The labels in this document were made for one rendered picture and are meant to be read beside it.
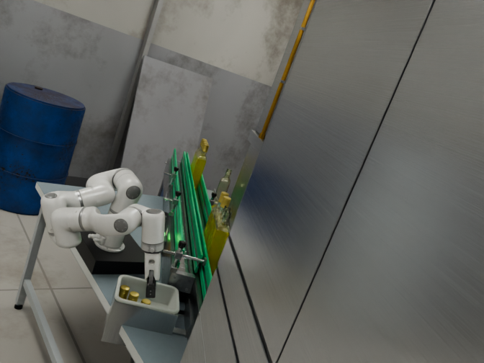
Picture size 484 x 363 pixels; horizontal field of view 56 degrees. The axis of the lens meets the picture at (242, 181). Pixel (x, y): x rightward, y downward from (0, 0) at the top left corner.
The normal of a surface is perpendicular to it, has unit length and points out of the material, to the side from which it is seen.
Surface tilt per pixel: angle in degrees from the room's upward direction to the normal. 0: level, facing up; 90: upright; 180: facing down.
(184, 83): 79
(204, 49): 90
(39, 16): 90
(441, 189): 90
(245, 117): 90
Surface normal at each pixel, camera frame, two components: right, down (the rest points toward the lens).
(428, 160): -0.93, -0.29
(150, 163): 0.61, 0.20
